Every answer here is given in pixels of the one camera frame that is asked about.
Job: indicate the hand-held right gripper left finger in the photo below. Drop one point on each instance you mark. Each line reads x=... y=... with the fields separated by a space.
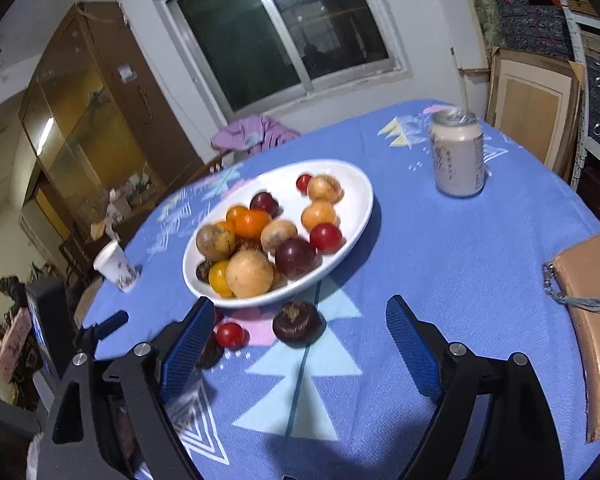
x=190 y=345

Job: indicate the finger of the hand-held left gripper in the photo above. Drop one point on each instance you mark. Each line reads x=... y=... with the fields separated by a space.
x=107 y=324

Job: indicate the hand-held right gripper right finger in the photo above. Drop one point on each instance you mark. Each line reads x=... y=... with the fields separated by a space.
x=412 y=345

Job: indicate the dark brown mangosteen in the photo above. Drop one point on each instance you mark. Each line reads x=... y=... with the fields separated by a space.
x=212 y=352
x=202 y=271
x=298 y=323

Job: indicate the small yellow-orange fruit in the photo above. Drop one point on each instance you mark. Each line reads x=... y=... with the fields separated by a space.
x=219 y=277

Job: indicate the smooth yellow fruit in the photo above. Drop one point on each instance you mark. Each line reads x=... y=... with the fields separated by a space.
x=249 y=273

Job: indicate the yellow-brown spotted fruit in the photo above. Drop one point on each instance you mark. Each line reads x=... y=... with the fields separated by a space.
x=215 y=241
x=324 y=189
x=278 y=234

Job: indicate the round orange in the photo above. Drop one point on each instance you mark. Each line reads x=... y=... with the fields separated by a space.
x=226 y=227

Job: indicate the dark red plum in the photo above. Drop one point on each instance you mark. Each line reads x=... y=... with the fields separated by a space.
x=295 y=258
x=265 y=202

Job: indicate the tangerine with green stem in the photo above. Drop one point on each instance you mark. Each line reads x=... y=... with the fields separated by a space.
x=254 y=224

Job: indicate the white oval plate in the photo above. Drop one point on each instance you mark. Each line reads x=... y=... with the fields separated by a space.
x=360 y=200

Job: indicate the smooth pale orange fruit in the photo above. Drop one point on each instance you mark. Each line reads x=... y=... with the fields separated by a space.
x=319 y=216

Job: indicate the printed paper cup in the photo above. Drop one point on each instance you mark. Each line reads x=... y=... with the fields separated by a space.
x=114 y=265

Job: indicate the wooden chair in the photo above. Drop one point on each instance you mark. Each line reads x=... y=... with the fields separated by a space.
x=215 y=160

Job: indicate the white drink can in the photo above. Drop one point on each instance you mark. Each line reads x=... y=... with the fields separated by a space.
x=457 y=160

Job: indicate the wooden glass-door cabinet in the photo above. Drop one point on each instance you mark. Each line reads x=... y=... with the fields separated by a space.
x=80 y=125

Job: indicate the purple cloth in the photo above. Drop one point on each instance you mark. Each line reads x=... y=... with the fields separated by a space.
x=250 y=130

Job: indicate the white paper notice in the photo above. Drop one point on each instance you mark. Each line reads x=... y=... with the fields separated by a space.
x=127 y=72

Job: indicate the sliding glass window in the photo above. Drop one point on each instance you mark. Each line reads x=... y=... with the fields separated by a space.
x=270 y=35

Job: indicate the white metal shelf rack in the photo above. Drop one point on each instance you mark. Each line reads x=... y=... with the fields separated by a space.
x=577 y=60

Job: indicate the patterned painting panel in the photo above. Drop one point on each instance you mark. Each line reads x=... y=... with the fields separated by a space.
x=485 y=10

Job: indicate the stack of blue patterned boxes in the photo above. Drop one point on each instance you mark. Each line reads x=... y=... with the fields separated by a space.
x=530 y=15

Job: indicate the wooden picture frame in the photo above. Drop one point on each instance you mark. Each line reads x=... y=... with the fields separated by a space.
x=530 y=105

